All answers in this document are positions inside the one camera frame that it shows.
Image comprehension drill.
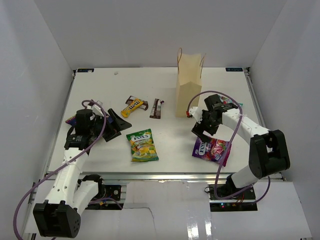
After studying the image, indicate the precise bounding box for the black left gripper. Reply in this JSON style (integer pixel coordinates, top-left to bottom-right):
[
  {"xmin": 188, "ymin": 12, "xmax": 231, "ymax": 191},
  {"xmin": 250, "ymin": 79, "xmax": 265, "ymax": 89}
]
[{"xmin": 89, "ymin": 108, "xmax": 132, "ymax": 142}]

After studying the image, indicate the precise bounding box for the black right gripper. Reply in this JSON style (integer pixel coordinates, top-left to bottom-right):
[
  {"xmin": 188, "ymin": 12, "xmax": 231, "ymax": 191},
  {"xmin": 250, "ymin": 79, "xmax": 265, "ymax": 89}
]
[{"xmin": 192, "ymin": 109, "xmax": 221, "ymax": 144}]

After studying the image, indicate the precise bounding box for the purple Fox's candy bag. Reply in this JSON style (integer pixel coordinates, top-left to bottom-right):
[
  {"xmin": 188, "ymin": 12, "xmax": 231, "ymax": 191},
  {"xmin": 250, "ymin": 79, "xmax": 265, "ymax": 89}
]
[{"xmin": 192, "ymin": 137, "xmax": 231, "ymax": 167}]

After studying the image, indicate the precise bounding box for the green Fox's candy bag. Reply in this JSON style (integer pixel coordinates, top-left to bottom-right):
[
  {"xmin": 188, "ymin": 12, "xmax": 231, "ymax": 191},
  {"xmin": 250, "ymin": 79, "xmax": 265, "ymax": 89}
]
[{"xmin": 126, "ymin": 128, "xmax": 159, "ymax": 163}]

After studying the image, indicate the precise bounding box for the teal Fox's candy bag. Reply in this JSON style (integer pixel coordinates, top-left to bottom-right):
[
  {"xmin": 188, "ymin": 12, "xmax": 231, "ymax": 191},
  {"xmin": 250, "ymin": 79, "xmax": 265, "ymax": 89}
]
[{"xmin": 218, "ymin": 95, "xmax": 244, "ymax": 108}]

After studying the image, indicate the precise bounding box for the dark purple nut snack bag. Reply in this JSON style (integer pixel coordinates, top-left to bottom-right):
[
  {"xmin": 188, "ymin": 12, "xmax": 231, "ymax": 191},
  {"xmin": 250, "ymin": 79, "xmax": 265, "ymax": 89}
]
[{"xmin": 65, "ymin": 115, "xmax": 76, "ymax": 126}]

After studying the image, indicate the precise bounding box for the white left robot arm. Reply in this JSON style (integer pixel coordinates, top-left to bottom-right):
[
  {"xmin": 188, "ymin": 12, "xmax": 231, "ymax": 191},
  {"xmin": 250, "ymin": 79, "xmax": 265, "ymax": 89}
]
[{"xmin": 33, "ymin": 107, "xmax": 132, "ymax": 238}]

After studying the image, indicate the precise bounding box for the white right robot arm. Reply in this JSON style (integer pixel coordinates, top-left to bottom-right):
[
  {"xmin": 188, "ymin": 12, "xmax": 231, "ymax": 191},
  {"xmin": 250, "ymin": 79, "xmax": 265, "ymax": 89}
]
[{"xmin": 186, "ymin": 90, "xmax": 291, "ymax": 200}]

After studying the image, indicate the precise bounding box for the beige paper bag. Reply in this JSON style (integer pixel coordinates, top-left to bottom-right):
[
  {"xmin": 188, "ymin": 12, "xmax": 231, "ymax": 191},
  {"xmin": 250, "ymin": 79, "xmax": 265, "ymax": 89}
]
[{"xmin": 175, "ymin": 48, "xmax": 205, "ymax": 118}]

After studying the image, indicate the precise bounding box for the yellow M&M's packet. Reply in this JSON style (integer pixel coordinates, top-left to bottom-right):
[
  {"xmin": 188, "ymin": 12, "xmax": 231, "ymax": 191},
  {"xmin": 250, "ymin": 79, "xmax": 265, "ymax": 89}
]
[{"xmin": 121, "ymin": 98, "xmax": 144, "ymax": 118}]

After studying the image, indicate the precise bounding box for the brown chocolate bar wrapper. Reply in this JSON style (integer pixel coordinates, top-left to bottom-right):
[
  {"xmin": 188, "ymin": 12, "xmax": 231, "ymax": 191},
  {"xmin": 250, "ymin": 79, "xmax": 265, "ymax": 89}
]
[{"xmin": 125, "ymin": 95, "xmax": 149, "ymax": 111}]

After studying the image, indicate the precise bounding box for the brown Hershey's chocolate bar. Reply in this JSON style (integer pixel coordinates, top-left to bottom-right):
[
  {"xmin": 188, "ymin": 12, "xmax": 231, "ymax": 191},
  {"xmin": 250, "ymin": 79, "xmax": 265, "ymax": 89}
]
[{"xmin": 149, "ymin": 98, "xmax": 164, "ymax": 119}]

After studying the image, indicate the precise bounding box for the left blue table label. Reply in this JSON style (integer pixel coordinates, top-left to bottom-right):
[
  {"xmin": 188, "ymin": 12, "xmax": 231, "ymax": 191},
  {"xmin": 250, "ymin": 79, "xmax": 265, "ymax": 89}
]
[{"xmin": 76, "ymin": 68, "xmax": 95, "ymax": 73}]

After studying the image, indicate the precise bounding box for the blue table label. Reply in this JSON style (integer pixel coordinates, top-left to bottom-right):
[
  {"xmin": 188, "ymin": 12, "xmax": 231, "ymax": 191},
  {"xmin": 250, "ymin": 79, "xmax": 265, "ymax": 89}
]
[
  {"xmin": 76, "ymin": 68, "xmax": 95, "ymax": 73},
  {"xmin": 225, "ymin": 67, "xmax": 243, "ymax": 72}
]

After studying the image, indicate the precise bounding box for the right blue table label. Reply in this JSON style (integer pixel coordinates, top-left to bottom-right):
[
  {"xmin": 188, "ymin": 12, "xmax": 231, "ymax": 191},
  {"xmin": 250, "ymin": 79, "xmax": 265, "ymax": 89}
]
[{"xmin": 225, "ymin": 67, "xmax": 243, "ymax": 72}]

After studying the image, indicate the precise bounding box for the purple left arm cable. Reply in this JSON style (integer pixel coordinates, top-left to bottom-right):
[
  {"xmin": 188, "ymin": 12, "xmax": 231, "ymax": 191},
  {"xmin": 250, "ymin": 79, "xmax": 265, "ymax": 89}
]
[{"xmin": 13, "ymin": 99, "xmax": 107, "ymax": 240}]

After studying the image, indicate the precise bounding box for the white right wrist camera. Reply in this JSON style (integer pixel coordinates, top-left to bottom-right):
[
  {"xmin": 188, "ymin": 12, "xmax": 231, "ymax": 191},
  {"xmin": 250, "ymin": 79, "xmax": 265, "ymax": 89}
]
[{"xmin": 186, "ymin": 106, "xmax": 203, "ymax": 124}]

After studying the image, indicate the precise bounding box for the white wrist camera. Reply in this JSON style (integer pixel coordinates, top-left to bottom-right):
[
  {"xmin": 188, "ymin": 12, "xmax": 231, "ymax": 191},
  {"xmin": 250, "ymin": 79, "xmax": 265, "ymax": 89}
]
[
  {"xmin": 86, "ymin": 99, "xmax": 104, "ymax": 117},
  {"xmin": 186, "ymin": 106, "xmax": 203, "ymax": 124}
]

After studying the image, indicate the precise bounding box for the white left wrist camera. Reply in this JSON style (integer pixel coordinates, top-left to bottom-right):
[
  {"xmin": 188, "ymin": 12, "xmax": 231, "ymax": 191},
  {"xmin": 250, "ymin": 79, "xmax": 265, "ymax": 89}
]
[{"xmin": 86, "ymin": 99, "xmax": 104, "ymax": 117}]

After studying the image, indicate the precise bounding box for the aluminium front rail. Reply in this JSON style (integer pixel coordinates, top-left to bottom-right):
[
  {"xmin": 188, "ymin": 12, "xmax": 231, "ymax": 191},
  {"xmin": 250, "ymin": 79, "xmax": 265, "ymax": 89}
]
[{"xmin": 44, "ymin": 172, "xmax": 283, "ymax": 183}]

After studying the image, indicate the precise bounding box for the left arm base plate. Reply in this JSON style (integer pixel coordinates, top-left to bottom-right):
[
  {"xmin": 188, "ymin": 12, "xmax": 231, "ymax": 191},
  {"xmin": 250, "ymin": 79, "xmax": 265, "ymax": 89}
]
[{"xmin": 91, "ymin": 184, "xmax": 122, "ymax": 203}]

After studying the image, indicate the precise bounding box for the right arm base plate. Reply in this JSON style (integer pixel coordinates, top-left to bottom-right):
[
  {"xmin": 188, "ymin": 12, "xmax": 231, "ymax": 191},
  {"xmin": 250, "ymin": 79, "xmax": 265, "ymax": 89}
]
[{"xmin": 204, "ymin": 184, "xmax": 258, "ymax": 213}]

